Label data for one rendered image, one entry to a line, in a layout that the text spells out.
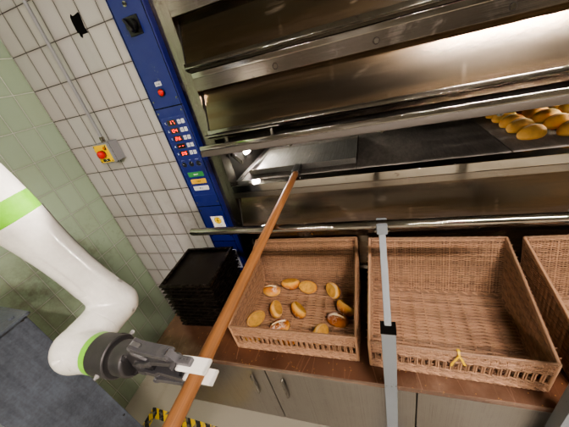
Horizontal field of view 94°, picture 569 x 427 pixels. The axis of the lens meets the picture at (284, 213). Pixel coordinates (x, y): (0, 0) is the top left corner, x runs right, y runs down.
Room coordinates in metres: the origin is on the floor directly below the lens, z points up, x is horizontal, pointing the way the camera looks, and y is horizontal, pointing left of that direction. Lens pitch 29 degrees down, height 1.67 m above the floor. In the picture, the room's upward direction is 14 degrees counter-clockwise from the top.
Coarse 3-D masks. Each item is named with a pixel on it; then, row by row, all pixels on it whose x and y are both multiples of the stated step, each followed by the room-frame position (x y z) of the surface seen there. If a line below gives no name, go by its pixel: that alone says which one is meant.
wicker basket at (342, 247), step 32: (288, 256) 1.16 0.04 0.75; (320, 256) 1.09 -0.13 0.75; (352, 256) 1.03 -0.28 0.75; (256, 288) 1.08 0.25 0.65; (320, 288) 1.03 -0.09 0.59; (352, 288) 0.98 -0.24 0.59; (288, 320) 0.88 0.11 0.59; (320, 320) 0.84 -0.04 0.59; (352, 320) 0.80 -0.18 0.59; (288, 352) 0.72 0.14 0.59; (320, 352) 0.67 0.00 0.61; (352, 352) 0.62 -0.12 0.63
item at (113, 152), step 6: (96, 144) 1.45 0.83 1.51; (102, 144) 1.42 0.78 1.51; (108, 144) 1.43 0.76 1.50; (114, 144) 1.46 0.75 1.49; (96, 150) 1.44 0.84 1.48; (102, 150) 1.43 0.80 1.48; (108, 150) 1.42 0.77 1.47; (114, 150) 1.44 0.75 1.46; (120, 150) 1.47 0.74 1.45; (108, 156) 1.42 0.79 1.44; (114, 156) 1.42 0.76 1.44; (120, 156) 1.45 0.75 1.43; (102, 162) 1.44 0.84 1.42; (108, 162) 1.43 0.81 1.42
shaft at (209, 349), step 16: (288, 192) 1.00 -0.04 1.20; (272, 224) 0.79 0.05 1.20; (256, 256) 0.63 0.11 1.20; (240, 288) 0.52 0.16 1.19; (224, 304) 0.48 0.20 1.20; (224, 320) 0.43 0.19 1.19; (208, 336) 0.40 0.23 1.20; (208, 352) 0.36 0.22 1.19; (192, 384) 0.31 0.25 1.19; (176, 400) 0.28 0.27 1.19; (192, 400) 0.28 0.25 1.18; (176, 416) 0.26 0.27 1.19
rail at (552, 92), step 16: (512, 96) 0.75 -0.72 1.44; (528, 96) 0.73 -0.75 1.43; (544, 96) 0.71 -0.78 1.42; (416, 112) 0.84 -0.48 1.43; (432, 112) 0.82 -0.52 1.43; (448, 112) 0.80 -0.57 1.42; (320, 128) 0.95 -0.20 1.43; (336, 128) 0.93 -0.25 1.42; (224, 144) 1.10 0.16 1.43; (240, 144) 1.07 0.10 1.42
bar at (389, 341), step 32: (288, 224) 0.80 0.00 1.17; (320, 224) 0.75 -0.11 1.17; (352, 224) 0.71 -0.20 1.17; (384, 224) 0.66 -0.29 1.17; (416, 224) 0.63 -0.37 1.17; (448, 224) 0.60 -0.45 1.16; (480, 224) 0.57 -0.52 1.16; (512, 224) 0.54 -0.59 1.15; (384, 256) 0.61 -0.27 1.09; (384, 288) 0.55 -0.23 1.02; (384, 320) 0.49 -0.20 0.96; (384, 352) 0.46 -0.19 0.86; (384, 384) 0.46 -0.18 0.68
